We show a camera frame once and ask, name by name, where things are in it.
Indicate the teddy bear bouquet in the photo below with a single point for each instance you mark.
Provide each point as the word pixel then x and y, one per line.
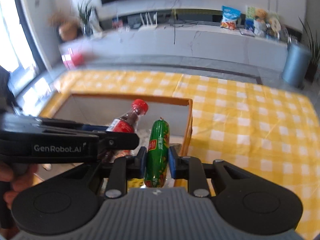
pixel 261 22

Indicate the white marble tv console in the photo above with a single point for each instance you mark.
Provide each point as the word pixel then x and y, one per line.
pixel 200 47

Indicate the white router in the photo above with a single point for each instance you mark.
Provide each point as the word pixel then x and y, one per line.
pixel 148 22

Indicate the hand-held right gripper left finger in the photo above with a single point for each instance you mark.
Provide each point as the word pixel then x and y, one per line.
pixel 142 162

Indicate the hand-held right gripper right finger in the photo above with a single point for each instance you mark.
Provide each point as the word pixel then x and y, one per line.
pixel 173 162

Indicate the green plant in glass vase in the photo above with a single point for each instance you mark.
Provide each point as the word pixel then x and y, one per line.
pixel 86 17

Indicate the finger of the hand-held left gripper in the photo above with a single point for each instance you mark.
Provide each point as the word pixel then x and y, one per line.
pixel 95 128
pixel 117 141

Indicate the gold vase with dried flowers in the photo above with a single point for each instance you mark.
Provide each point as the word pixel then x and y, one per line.
pixel 68 31

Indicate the small cola bottle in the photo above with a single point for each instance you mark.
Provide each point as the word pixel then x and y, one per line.
pixel 125 122

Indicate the potted plant in black pot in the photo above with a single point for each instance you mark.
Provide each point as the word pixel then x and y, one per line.
pixel 313 62

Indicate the person's left hand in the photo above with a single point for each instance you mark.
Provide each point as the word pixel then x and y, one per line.
pixel 23 180

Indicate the orange cardboard box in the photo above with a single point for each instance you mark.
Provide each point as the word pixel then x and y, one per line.
pixel 170 120

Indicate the grey blue trash can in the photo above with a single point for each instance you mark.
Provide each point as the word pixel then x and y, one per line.
pixel 295 65

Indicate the green sausage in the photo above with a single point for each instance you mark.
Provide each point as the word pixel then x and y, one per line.
pixel 157 155

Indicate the green card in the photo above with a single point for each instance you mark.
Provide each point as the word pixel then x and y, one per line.
pixel 250 15

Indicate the round paper fan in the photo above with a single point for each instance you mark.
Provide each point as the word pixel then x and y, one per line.
pixel 274 25

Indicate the pink box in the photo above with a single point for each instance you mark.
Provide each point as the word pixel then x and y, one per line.
pixel 72 59

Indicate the blue snack bag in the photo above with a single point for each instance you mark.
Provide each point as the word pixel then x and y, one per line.
pixel 230 17

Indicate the yellow checked tablecloth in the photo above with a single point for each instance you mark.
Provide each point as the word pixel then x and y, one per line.
pixel 250 130

